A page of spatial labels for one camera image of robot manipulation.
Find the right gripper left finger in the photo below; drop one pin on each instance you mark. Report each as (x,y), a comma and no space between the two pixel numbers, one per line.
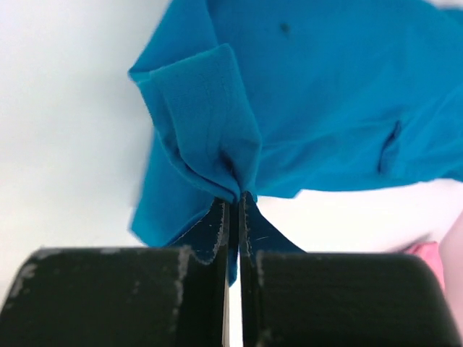
(113,296)

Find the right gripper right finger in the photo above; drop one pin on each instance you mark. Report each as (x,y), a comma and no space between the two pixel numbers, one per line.
(294,298)

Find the blue t shirt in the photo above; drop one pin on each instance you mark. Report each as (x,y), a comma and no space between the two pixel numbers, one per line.
(275,97)

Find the pink folded t shirt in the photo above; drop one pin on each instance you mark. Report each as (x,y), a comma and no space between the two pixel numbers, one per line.
(429,253)

